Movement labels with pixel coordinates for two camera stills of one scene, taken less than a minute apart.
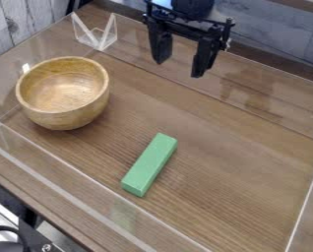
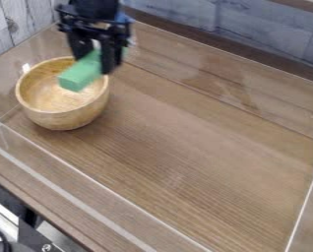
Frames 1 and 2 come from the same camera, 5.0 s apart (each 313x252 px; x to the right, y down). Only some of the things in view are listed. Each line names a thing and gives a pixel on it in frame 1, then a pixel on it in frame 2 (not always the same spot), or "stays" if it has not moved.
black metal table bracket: [39, 243] stays
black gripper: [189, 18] to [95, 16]
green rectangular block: [150, 163] to [86, 71]
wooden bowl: [63, 91] stays
